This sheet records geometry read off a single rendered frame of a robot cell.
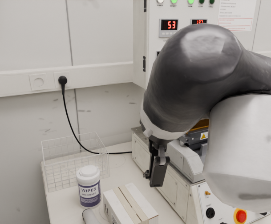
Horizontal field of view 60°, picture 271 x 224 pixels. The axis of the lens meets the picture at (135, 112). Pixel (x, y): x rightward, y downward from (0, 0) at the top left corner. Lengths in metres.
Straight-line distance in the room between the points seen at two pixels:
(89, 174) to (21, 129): 0.48
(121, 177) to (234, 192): 0.88
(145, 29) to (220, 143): 0.70
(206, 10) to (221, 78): 0.83
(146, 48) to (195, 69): 0.69
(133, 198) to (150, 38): 0.58
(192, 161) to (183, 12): 0.55
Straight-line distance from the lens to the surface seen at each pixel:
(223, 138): 0.27
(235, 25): 1.66
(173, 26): 0.95
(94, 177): 0.88
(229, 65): 0.24
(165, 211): 0.95
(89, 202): 0.94
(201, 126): 0.87
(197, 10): 1.02
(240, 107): 0.27
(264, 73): 0.28
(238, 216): 0.93
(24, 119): 1.21
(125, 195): 0.87
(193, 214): 0.84
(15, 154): 1.29
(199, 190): 0.81
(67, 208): 0.99
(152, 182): 0.48
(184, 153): 0.80
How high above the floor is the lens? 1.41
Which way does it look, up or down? 21 degrees down
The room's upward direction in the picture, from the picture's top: straight up
